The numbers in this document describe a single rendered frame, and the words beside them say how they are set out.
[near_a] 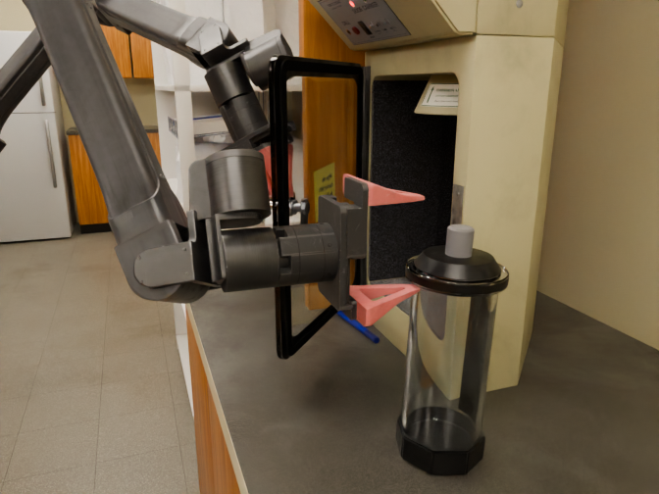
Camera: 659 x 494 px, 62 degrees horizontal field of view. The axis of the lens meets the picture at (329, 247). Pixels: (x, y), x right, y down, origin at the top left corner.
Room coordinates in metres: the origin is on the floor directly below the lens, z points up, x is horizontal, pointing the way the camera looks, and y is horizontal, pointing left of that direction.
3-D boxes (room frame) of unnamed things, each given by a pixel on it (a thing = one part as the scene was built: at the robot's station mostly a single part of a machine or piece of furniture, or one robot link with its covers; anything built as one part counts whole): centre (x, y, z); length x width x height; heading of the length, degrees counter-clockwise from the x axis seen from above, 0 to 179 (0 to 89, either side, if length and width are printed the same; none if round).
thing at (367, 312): (0.53, -0.05, 1.16); 0.09 x 0.07 x 0.07; 109
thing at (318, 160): (0.82, 0.01, 1.19); 0.30 x 0.01 x 0.40; 157
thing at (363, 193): (0.53, -0.05, 1.23); 0.09 x 0.07 x 0.07; 109
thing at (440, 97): (0.84, -0.21, 1.34); 0.18 x 0.18 x 0.05
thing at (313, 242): (0.51, 0.02, 1.20); 0.07 x 0.07 x 0.10; 19
